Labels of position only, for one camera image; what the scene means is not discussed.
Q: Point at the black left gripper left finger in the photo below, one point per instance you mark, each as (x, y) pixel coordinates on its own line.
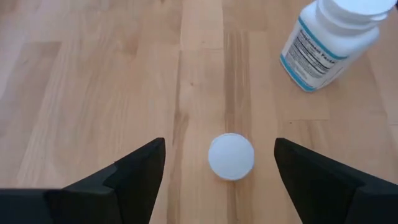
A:
(133, 196)

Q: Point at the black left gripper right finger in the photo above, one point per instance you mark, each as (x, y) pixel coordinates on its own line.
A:
(323, 199)

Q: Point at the tall amber pill bottle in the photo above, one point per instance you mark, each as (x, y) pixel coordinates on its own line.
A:
(231, 157)

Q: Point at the white Melatonin supplement bottle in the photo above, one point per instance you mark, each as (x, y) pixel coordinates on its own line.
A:
(326, 46)

